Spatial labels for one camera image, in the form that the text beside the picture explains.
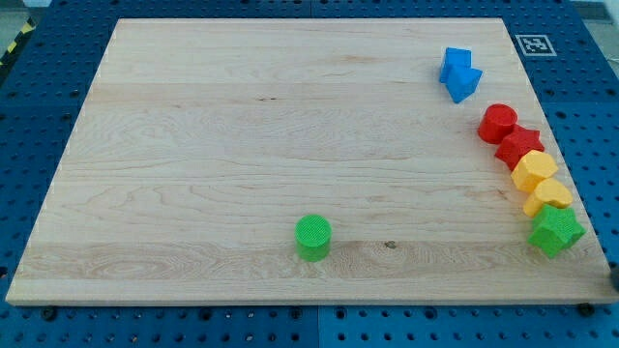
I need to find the white fiducial marker tag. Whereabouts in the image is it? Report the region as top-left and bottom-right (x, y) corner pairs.
(516, 34), (556, 57)

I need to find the yellow heart block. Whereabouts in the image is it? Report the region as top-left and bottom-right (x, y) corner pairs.
(522, 178), (574, 218)

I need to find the blue cube block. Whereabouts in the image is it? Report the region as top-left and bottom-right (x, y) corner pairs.
(439, 47), (472, 83)

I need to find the green star block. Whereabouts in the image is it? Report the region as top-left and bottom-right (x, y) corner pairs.
(527, 204), (586, 259)

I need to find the yellow black hazard tape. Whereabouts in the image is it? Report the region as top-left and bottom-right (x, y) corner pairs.
(1, 16), (37, 68)

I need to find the green cylinder block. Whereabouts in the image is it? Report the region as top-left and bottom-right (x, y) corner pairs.
(295, 215), (332, 262)

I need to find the blue triangle block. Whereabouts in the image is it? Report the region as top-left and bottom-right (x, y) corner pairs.
(446, 66), (483, 103)

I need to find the red star block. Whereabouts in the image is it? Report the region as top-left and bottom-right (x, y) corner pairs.
(494, 125), (545, 171)

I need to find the red cylinder block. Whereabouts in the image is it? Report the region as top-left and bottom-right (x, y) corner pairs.
(478, 103), (517, 144)

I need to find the yellow hexagon block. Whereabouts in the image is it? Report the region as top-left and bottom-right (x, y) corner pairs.
(511, 150), (558, 192)

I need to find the light wooden board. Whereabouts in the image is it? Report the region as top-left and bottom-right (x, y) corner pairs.
(6, 18), (618, 306)

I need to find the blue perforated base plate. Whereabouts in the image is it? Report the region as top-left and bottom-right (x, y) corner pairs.
(1, 0), (618, 347)

